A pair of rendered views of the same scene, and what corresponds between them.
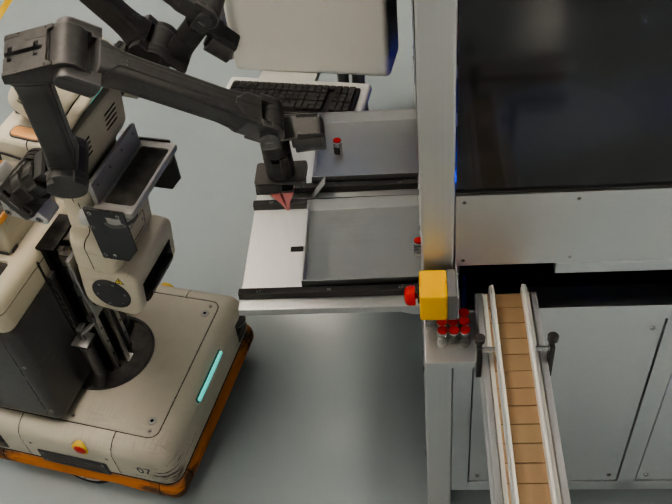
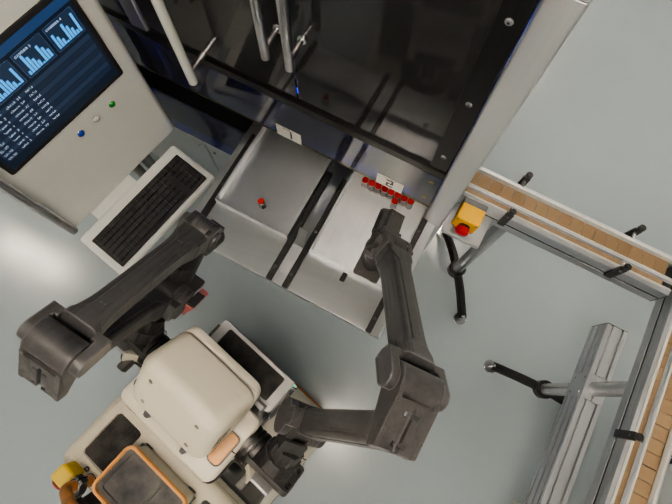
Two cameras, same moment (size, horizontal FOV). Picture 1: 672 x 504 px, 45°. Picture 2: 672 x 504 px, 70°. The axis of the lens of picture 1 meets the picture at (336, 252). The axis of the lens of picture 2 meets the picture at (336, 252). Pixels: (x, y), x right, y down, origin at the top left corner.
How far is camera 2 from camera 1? 1.32 m
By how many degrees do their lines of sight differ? 41
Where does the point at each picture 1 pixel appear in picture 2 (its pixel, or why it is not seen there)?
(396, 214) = (349, 200)
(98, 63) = (430, 362)
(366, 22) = (144, 111)
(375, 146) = (271, 179)
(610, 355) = not seen: hidden behind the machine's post
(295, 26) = (97, 163)
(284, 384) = (279, 327)
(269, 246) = (330, 293)
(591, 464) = not seen: hidden behind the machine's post
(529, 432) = (563, 221)
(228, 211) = not seen: hidden behind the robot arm
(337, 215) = (327, 237)
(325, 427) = (323, 316)
